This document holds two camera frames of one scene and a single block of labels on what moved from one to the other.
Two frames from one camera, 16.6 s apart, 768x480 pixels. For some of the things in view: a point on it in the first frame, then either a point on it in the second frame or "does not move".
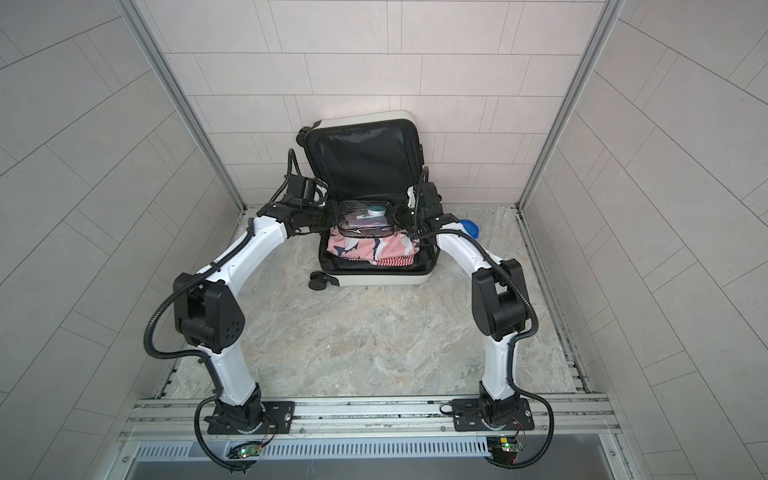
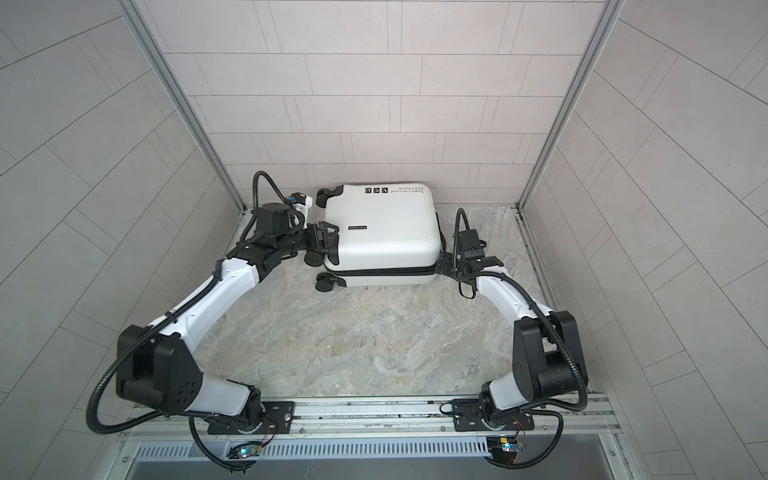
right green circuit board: [504, 448] does not move
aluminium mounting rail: [581, 418] does not move
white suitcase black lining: [375, 156] → [389, 234]
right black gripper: [400, 214] → [444, 263]
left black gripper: [331, 210] → [312, 233]
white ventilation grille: [318, 450] does not move
